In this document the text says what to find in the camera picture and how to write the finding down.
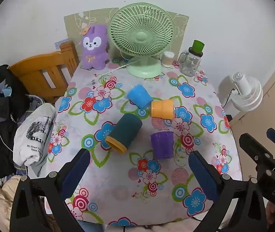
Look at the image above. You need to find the purple plastic cup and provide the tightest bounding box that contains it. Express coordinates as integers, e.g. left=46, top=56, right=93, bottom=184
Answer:
left=150, top=131, right=174, bottom=160

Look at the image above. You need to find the orange plastic cup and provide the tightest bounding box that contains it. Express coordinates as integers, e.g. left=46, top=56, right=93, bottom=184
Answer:
left=151, top=100, right=175, bottom=120

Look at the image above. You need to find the dark teal cylinder cup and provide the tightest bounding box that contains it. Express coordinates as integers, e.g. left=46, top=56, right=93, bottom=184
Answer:
left=106, top=113, right=142, bottom=154

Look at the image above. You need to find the blue plastic cup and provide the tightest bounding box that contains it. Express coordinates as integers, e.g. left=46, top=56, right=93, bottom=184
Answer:
left=127, top=84, right=153, bottom=109

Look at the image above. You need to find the green cup on jar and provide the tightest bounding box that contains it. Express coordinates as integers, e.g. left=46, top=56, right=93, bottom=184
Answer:
left=192, top=40, right=204, bottom=54

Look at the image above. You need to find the beige cabinet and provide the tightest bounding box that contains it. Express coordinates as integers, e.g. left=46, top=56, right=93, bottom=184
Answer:
left=231, top=71, right=275, bottom=180

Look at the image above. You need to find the black clothing pile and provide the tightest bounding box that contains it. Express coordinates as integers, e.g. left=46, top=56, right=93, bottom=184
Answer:
left=0, top=64, right=45, bottom=185

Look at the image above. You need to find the white floor fan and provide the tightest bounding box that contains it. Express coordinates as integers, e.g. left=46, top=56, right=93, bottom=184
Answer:
left=231, top=72, right=263, bottom=112

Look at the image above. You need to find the white printed t-shirt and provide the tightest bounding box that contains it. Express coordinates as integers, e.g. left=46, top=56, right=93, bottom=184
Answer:
left=13, top=103, right=56, bottom=166

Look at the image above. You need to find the floral tablecloth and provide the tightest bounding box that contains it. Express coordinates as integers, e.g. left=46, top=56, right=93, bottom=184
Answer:
left=46, top=62, right=242, bottom=226

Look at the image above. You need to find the glass mason jar mug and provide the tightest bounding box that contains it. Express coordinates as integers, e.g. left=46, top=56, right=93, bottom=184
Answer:
left=178, top=47, right=203, bottom=77

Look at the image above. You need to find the cotton swab container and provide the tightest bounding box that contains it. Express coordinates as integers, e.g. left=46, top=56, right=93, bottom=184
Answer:
left=161, top=51, right=175, bottom=68

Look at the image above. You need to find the wooden chair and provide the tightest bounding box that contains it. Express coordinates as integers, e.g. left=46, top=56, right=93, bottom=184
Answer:
left=9, top=41, right=79, bottom=103

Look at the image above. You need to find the green desk fan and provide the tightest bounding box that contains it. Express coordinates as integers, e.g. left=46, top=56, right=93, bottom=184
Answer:
left=108, top=3, right=175, bottom=78

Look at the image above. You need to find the purple plush bunny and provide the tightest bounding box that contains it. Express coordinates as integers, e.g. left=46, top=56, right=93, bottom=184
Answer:
left=81, top=24, right=109, bottom=70

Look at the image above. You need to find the black power cable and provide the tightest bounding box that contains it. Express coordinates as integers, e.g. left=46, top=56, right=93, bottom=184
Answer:
left=222, top=87, right=236, bottom=108

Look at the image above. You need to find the white fan cable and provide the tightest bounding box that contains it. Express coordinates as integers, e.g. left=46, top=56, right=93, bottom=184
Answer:
left=101, top=60, right=138, bottom=76

